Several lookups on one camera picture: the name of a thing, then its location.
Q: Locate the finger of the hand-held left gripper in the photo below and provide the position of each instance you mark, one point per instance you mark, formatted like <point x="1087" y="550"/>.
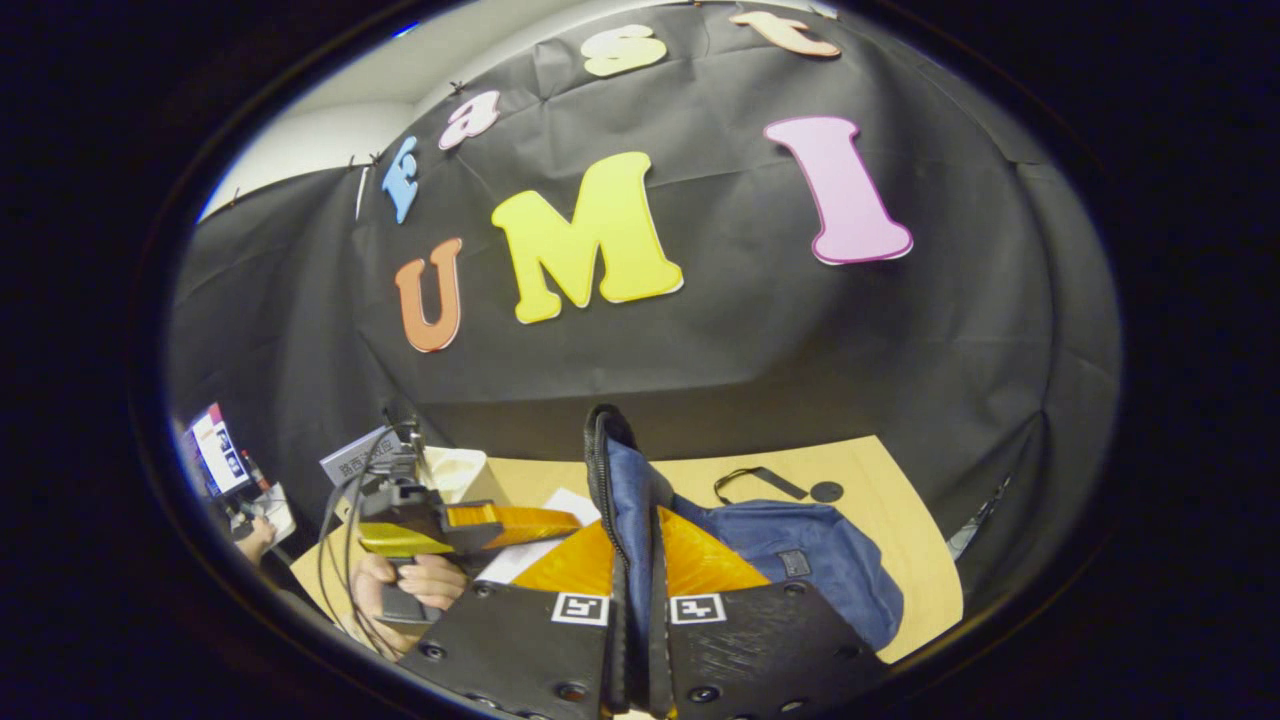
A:
<point x="520" y="522"/>
<point x="400" y="540"/>

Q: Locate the computer monitor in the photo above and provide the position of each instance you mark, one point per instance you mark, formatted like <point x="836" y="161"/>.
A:
<point x="220" y="450"/>

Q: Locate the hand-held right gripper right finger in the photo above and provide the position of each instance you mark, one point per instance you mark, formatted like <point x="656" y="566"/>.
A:
<point x="760" y="650"/>

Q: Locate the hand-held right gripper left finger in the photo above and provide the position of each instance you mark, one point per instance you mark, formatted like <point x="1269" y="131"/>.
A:
<point x="500" y="645"/>

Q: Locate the small red bottle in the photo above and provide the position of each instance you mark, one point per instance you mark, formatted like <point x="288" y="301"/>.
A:
<point x="255" y="470"/>

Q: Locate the small white side table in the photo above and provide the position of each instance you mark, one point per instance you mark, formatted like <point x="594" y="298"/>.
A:
<point x="275" y="510"/>

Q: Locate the grey-blue book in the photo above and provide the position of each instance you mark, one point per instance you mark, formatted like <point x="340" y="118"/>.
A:
<point x="355" y="462"/>

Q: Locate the blue schoolbag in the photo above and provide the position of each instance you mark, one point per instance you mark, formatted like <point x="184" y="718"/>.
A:
<point x="800" y="560"/>

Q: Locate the white book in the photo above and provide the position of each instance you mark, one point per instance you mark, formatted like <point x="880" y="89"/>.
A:
<point x="515" y="565"/>

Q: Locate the white bookshelf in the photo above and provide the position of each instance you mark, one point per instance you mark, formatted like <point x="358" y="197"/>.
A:
<point x="455" y="470"/>

